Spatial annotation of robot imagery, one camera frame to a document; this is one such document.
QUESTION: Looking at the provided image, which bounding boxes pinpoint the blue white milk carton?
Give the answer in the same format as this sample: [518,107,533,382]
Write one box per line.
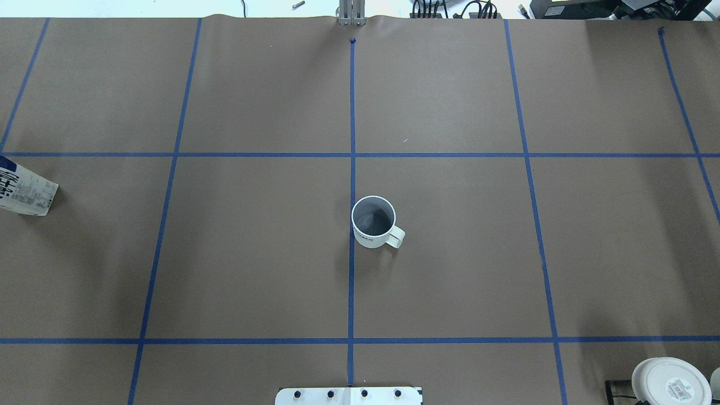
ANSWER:
[1,156,59,217]

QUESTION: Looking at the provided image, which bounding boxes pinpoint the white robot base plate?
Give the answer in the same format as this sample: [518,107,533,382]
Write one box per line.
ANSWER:
[274,386,424,404]

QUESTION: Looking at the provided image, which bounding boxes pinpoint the white mug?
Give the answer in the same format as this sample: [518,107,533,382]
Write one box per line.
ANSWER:
[350,195,406,249]

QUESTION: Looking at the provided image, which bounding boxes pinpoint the aluminium frame post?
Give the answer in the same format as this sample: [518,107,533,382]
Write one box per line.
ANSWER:
[336,0,367,26]

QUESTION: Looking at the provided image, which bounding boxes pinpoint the black dish rack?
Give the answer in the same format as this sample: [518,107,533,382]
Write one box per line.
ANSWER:
[604,380,648,405]

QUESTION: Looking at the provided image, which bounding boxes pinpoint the black cables on desk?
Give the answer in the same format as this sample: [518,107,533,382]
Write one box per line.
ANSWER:
[411,0,503,20]

